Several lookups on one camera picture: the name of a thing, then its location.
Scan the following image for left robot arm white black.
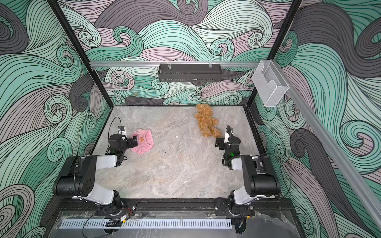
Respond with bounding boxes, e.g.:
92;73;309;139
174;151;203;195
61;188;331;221
53;134;138;209

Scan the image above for clear acrylic wall box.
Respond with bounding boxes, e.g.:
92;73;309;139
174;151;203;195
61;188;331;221
252;59;289;108

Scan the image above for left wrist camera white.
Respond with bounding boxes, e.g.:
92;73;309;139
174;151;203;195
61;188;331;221
118;126;126;134

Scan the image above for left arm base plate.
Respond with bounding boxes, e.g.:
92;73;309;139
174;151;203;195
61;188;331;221
96;198;138;217

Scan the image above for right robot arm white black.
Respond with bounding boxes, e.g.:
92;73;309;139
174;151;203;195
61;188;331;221
215;136;281;207

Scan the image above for back aluminium rail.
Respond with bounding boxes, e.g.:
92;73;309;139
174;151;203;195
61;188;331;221
89;60;260;68

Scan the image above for black perforated wall tray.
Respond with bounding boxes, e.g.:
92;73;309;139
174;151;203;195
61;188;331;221
158;64;222;82

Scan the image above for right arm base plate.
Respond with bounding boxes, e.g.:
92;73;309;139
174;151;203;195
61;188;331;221
214;196;254;218

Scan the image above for pink teddy hoodie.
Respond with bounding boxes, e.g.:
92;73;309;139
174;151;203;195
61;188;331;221
131;129;154;154

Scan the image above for white slotted cable duct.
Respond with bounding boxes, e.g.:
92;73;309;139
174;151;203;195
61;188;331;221
59;218;233;230

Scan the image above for brown teddy bear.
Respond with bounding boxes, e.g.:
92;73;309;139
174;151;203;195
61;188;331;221
195;104;222;138

